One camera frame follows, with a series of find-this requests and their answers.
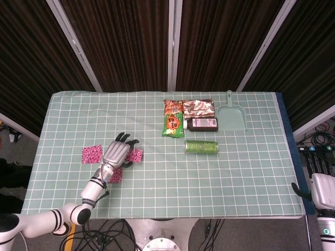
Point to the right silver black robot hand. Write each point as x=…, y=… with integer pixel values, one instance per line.
x=324, y=191

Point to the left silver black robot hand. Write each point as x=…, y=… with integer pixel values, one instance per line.
x=115, y=154

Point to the pink patterned packet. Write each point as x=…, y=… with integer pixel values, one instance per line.
x=91, y=154
x=117, y=176
x=134, y=156

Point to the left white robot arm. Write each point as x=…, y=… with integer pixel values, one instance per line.
x=91, y=191

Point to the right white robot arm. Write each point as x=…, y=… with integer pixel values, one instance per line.
x=327, y=232

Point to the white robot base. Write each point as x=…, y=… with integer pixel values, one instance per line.
x=159, y=235

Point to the black power strip lit buttons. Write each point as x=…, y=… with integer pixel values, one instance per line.
x=318, y=149

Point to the green checked tablecloth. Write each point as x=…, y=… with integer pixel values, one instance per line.
x=170, y=177

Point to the green orange snack bag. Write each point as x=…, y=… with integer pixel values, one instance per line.
x=172, y=120

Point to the white black sneaker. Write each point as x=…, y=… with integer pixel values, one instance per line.
x=66, y=230

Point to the brown bottle white cap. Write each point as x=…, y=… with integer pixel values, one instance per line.
x=204, y=124

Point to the red white snack packet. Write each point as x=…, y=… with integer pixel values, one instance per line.
x=199, y=108

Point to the yellow floor tape strip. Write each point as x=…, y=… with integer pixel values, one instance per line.
x=69, y=241

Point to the black trouser leg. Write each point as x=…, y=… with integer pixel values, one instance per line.
x=10, y=183

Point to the pale green plastic dustpan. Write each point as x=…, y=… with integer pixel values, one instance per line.
x=231, y=117

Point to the white partition base rail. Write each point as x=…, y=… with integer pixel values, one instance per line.
x=18, y=126
x=314, y=121

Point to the white partition post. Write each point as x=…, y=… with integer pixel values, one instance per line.
x=76, y=47
x=264, y=49
x=174, y=44

